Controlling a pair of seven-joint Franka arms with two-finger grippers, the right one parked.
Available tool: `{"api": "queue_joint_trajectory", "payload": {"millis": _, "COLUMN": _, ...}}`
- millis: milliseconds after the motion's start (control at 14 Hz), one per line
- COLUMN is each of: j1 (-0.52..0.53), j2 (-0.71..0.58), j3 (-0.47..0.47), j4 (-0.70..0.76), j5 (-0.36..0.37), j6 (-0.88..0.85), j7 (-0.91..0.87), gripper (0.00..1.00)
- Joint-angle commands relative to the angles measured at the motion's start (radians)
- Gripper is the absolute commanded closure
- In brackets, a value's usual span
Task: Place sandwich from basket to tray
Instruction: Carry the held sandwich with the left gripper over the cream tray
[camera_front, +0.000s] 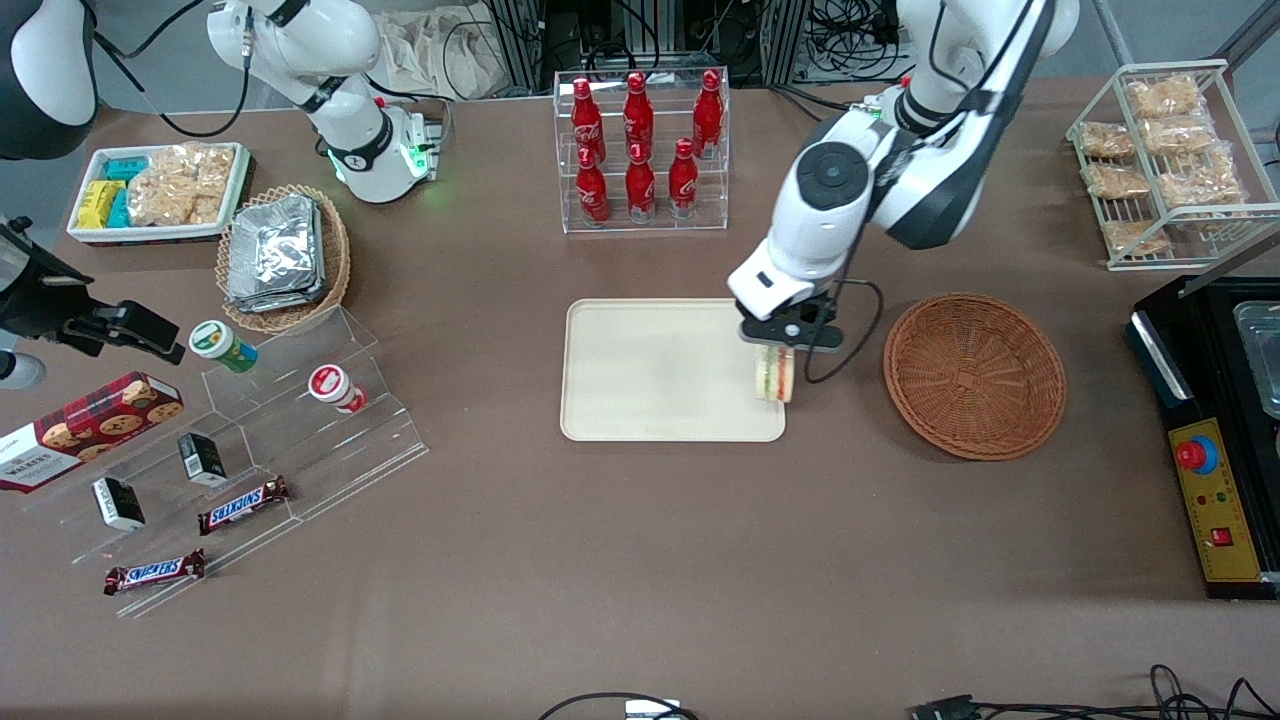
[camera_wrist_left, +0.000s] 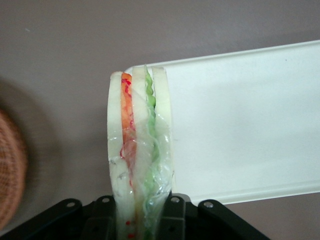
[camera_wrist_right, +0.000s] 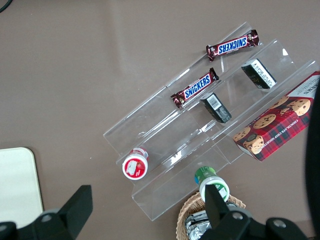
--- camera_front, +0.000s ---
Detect small black box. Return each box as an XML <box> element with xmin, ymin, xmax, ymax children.
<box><xmin>178</xmin><ymin>432</ymin><xmax>227</xmax><ymax>487</ymax></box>
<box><xmin>92</xmin><ymin>476</ymin><xmax>146</xmax><ymax>532</ymax></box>

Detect black looped table cable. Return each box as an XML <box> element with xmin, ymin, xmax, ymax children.
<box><xmin>538</xmin><ymin>692</ymin><xmax>701</xmax><ymax>720</ymax></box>

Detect tan wicker basket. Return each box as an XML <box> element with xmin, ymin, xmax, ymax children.
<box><xmin>216</xmin><ymin>184</ymin><xmax>352</xmax><ymax>334</ymax></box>

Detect yellow snack packet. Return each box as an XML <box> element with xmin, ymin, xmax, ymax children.
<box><xmin>77</xmin><ymin>180</ymin><xmax>126</xmax><ymax>229</ymax></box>

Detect beige rectangular tray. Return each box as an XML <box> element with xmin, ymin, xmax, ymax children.
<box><xmin>560</xmin><ymin>298</ymin><xmax>787</xmax><ymax>443</ymax></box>

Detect black cable bundle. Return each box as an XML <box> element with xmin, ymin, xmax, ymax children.
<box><xmin>808</xmin><ymin>0</ymin><xmax>906</xmax><ymax>83</ymax></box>

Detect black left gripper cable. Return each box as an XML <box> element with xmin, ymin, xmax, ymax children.
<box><xmin>805</xmin><ymin>278</ymin><xmax>887</xmax><ymax>386</ymax></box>

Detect red cola bottle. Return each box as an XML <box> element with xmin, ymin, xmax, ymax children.
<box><xmin>576</xmin><ymin>147</ymin><xmax>611</xmax><ymax>227</ymax></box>
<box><xmin>668</xmin><ymin>138</ymin><xmax>700</xmax><ymax>220</ymax></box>
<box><xmin>623</xmin><ymin>72</ymin><xmax>655</xmax><ymax>159</ymax></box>
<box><xmin>571</xmin><ymin>78</ymin><xmax>606</xmax><ymax>161</ymax></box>
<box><xmin>693</xmin><ymin>70</ymin><xmax>724</xmax><ymax>159</ymax></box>
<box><xmin>625</xmin><ymin>142</ymin><xmax>657</xmax><ymax>224</ymax></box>

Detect yellow control panel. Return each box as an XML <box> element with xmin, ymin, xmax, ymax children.
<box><xmin>1168</xmin><ymin>418</ymin><xmax>1263</xmax><ymax>584</ymax></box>

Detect white wire rack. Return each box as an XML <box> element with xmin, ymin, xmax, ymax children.
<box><xmin>1066</xmin><ymin>60</ymin><xmax>1280</xmax><ymax>272</ymax></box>

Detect black machine housing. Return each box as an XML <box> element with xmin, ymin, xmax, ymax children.
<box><xmin>1125</xmin><ymin>272</ymin><xmax>1280</xmax><ymax>601</ymax></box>

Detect triangular sandwich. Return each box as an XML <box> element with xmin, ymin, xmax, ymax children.
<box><xmin>755</xmin><ymin>345</ymin><xmax>797</xmax><ymax>404</ymax></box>

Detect clear acrylic stepped display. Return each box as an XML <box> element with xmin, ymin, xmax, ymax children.
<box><xmin>20</xmin><ymin>305</ymin><xmax>431</xmax><ymax>619</ymax></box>

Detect beige cloth bag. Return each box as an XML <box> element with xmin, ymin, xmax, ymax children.
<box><xmin>375</xmin><ymin>8</ymin><xmax>513</xmax><ymax>101</ymax></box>

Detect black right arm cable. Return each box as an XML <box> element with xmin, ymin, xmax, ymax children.
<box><xmin>92</xmin><ymin>0</ymin><xmax>253</xmax><ymax>139</ymax></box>

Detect silver foil packs stack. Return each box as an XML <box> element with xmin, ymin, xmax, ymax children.
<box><xmin>226</xmin><ymin>194</ymin><xmax>327</xmax><ymax>313</ymax></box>

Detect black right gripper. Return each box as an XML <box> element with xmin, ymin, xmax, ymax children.
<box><xmin>0</xmin><ymin>216</ymin><xmax>187</xmax><ymax>365</ymax></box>

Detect black connector with cable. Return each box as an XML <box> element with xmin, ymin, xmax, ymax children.
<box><xmin>908</xmin><ymin>664</ymin><xmax>1280</xmax><ymax>720</ymax></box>

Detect white rectangular snack tray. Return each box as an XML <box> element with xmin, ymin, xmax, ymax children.
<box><xmin>67</xmin><ymin>142</ymin><xmax>253</xmax><ymax>245</ymax></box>

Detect red lidded cup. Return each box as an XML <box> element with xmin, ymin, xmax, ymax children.
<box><xmin>308</xmin><ymin>365</ymin><xmax>367</xmax><ymax>414</ymax></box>

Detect round brown wicker basket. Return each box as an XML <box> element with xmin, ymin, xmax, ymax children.
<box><xmin>883</xmin><ymin>292</ymin><xmax>1068</xmax><ymax>462</ymax></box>

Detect aluminium frame post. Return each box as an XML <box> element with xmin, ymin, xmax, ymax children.
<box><xmin>490</xmin><ymin>0</ymin><xmax>547</xmax><ymax>93</ymax></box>
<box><xmin>763</xmin><ymin>0</ymin><xmax>811</xmax><ymax>87</ymax></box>

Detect clear acrylic bottle rack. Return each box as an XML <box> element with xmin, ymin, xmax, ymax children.
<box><xmin>553</xmin><ymin>68</ymin><xmax>731</xmax><ymax>235</ymax></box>

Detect Snickers chocolate bar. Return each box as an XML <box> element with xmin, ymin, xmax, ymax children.
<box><xmin>104</xmin><ymin>548</ymin><xmax>207</xmax><ymax>596</ymax></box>
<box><xmin>197</xmin><ymin>476</ymin><xmax>292</xmax><ymax>536</ymax></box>

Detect red tartan cookie box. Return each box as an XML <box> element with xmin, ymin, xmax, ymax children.
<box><xmin>0</xmin><ymin>371</ymin><xmax>185</xmax><ymax>493</ymax></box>

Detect green lidded cup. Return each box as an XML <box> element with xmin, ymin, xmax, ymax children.
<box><xmin>189</xmin><ymin>320</ymin><xmax>259</xmax><ymax>374</ymax></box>

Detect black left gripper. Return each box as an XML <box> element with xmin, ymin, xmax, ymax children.
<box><xmin>740</xmin><ymin>295</ymin><xmax>839</xmax><ymax>359</ymax></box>

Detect clear metal pan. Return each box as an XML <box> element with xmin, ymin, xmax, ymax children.
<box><xmin>1233</xmin><ymin>300</ymin><xmax>1280</xmax><ymax>421</ymax></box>

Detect bagged fried snack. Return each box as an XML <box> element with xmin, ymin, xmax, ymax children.
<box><xmin>1127</xmin><ymin>77</ymin><xmax>1204</xmax><ymax>119</ymax></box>
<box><xmin>1084</xmin><ymin>163</ymin><xmax>1151</xmax><ymax>199</ymax></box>
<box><xmin>1143</xmin><ymin>116</ymin><xmax>1219</xmax><ymax>156</ymax></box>
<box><xmin>1102</xmin><ymin>220</ymin><xmax>1171</xmax><ymax>257</ymax></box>
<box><xmin>1080</xmin><ymin>122</ymin><xmax>1136</xmax><ymax>159</ymax></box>
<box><xmin>1158</xmin><ymin>145</ymin><xmax>1246</xmax><ymax>209</ymax></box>

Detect clear bag of crackers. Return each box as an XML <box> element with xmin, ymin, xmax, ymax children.
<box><xmin>127</xmin><ymin>143</ymin><xmax>236</xmax><ymax>227</ymax></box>

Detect grey metal bar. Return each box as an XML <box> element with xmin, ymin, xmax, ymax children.
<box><xmin>1180</xmin><ymin>225</ymin><xmax>1280</xmax><ymax>297</ymax></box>

